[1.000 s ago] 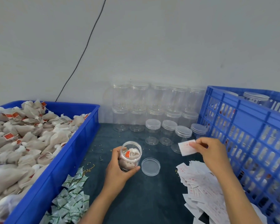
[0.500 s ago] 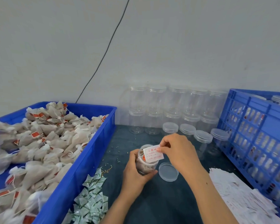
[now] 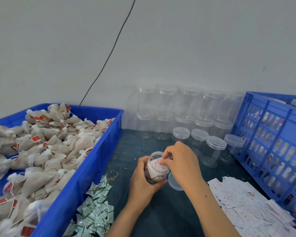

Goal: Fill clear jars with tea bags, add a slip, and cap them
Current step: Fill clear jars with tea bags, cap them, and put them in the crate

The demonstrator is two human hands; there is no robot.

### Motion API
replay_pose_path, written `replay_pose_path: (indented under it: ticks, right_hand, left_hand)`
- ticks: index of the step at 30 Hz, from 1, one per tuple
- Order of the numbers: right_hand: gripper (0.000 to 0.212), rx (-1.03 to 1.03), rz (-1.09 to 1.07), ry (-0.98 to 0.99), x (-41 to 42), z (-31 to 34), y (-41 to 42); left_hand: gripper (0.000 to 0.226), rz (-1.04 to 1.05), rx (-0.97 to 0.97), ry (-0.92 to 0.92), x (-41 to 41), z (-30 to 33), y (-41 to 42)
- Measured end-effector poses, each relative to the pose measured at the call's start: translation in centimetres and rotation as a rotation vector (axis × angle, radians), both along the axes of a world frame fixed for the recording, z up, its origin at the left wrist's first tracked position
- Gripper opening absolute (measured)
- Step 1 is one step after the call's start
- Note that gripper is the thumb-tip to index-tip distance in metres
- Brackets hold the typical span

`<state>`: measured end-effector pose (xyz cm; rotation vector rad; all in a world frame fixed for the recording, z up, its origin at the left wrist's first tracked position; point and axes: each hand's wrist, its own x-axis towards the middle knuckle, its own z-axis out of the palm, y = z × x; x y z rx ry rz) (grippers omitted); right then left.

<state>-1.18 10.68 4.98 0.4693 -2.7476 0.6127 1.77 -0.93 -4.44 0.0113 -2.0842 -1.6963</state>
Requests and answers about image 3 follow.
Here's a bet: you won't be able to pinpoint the person's left hand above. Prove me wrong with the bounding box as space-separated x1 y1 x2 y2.
128 156 168 203

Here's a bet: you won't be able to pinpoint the person's right hand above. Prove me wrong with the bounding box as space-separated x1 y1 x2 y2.
159 141 206 189

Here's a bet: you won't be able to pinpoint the clear plastic jar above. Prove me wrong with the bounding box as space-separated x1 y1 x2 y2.
145 151 172 185

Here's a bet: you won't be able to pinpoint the white red-print paper slip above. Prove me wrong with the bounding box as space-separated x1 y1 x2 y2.
148 157 166 181

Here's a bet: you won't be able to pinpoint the person's left forearm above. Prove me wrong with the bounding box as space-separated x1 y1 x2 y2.
106 195 149 237

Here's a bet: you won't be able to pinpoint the person's right forearm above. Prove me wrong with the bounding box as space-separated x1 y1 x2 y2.
187 180 241 237

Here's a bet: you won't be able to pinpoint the clear plastic lid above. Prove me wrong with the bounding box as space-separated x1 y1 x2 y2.
167 171 184 191

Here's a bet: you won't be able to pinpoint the scattered tan grain bits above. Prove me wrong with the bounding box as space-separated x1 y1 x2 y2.
106 171 119 183

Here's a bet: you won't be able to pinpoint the stack of empty clear jars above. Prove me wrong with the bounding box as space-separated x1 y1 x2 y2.
135 85 246 169

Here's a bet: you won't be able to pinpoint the pile of green white packets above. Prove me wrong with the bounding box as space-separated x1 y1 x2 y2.
63 174 114 237

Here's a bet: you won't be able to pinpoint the blue plastic tray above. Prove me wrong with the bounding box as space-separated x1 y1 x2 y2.
0 104 124 237

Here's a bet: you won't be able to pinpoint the pile of white paper slips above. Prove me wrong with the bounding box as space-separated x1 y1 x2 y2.
207 176 296 237

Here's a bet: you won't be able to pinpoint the pile of white tea bags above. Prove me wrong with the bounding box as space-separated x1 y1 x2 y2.
0 103 115 237

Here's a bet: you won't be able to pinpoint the blue plastic lattice crate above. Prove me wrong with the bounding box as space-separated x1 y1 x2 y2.
230 91 296 228

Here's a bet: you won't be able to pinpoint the black cable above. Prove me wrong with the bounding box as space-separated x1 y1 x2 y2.
79 0 137 106

